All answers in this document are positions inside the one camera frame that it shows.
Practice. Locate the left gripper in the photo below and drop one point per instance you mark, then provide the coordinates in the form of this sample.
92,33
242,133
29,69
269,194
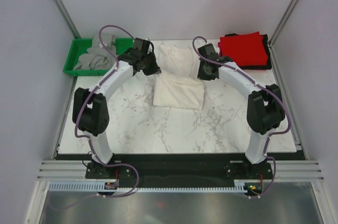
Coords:
155,69

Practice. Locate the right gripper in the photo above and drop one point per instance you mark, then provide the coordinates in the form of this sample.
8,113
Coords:
202,76

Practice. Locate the white Coca-Cola t-shirt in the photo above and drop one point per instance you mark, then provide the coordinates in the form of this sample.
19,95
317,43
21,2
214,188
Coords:
178,86

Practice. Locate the green plastic tray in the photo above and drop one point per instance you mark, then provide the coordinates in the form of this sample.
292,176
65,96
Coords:
80,46

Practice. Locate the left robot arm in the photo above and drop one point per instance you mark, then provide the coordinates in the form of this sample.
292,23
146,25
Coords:
90,106

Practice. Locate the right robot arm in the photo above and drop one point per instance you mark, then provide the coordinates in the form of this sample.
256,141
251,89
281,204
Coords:
264,109

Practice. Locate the red folded t-shirt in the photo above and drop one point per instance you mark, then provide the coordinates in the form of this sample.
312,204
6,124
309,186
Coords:
243,49

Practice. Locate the grey t-shirt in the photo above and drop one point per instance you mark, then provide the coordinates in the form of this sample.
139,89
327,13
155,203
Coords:
96,57

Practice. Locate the black folded t-shirt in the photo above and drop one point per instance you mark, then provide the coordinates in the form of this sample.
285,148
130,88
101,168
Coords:
266,60

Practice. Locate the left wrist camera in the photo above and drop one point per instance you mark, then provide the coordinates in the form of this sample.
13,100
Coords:
150,45

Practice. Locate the right aluminium frame post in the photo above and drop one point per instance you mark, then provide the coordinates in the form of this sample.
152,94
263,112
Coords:
290,8

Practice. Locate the aluminium frame post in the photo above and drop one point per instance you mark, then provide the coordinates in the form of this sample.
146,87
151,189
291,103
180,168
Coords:
290,8
67,18

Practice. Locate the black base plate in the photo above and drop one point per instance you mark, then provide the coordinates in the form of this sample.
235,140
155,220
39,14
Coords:
170,171

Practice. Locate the white slotted cable duct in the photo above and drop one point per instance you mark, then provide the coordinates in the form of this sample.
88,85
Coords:
107,187

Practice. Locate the front aluminium rail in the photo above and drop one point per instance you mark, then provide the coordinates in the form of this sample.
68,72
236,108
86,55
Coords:
286,171

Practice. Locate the left aluminium frame post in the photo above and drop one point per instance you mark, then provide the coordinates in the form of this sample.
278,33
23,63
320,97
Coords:
67,18

